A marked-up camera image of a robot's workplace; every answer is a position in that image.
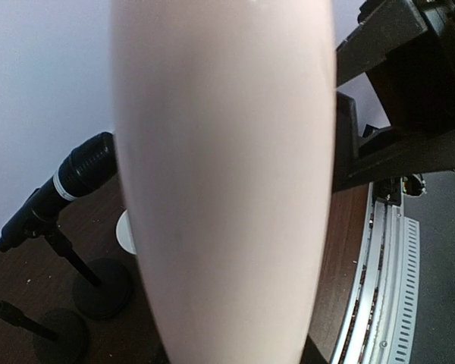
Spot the black microphone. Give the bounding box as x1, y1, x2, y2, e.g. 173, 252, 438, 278
0, 132, 118, 253

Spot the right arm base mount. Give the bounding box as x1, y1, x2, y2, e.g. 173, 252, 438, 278
375, 174, 427, 206

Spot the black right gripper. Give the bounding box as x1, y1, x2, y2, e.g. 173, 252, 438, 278
333, 1, 455, 191

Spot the beige microphone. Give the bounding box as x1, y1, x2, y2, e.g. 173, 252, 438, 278
111, 1, 336, 363

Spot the black front microphone stand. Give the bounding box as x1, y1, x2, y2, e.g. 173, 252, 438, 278
0, 300, 89, 363

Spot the metal front rail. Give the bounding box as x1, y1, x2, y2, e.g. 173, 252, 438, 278
330, 183, 420, 363

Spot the white ceramic bowl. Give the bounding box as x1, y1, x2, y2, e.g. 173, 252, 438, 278
115, 210, 137, 255

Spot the black microphone stand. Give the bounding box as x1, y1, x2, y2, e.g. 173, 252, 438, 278
24, 218, 133, 320
0, 300, 89, 363

